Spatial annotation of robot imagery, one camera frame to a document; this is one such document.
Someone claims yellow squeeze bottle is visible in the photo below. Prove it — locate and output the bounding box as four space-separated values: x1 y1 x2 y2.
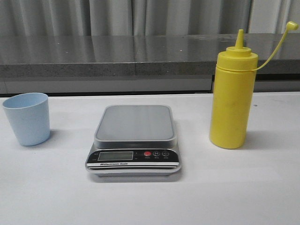
209 21 299 149

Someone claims grey stone counter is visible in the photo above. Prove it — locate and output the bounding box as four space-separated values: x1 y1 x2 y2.
0 32 300 95

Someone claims silver electronic kitchen scale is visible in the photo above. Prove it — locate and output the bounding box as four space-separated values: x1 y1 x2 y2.
85 105 182 177

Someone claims grey curtain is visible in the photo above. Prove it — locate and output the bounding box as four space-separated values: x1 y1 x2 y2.
0 0 300 37

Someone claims light blue plastic cup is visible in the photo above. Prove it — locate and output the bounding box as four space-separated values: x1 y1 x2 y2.
2 93 50 146

